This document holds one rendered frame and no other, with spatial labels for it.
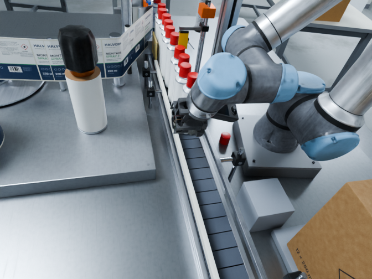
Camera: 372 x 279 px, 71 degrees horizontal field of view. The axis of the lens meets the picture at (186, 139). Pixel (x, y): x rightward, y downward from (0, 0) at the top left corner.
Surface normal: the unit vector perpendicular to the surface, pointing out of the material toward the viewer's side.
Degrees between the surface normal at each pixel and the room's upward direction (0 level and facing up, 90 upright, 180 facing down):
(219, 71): 30
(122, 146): 0
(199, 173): 0
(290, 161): 2
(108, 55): 90
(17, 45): 90
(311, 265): 90
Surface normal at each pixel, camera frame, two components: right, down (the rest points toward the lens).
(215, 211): 0.11, -0.69
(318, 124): -0.78, 0.25
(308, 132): -0.91, -0.07
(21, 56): 0.11, 0.73
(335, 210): -0.97, 0.07
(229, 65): 0.21, -0.24
